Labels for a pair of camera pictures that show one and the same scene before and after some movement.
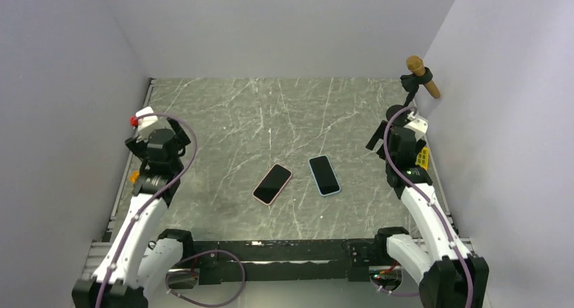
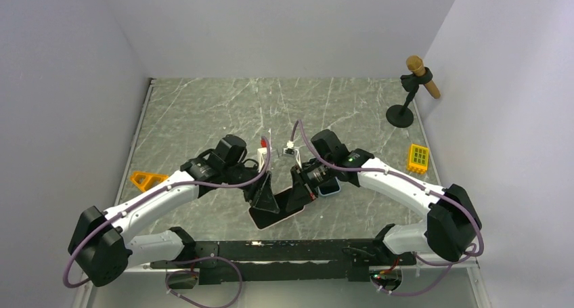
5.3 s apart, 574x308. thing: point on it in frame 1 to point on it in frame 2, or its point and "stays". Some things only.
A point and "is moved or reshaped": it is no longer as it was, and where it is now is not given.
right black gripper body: (376, 137) to (315, 177)
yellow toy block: (422, 158) stays
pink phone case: (269, 204) is moved or reshaped
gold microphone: (415, 65) stays
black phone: (269, 187) to (288, 204)
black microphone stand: (410, 84) stays
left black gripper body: (137, 147) to (237, 174)
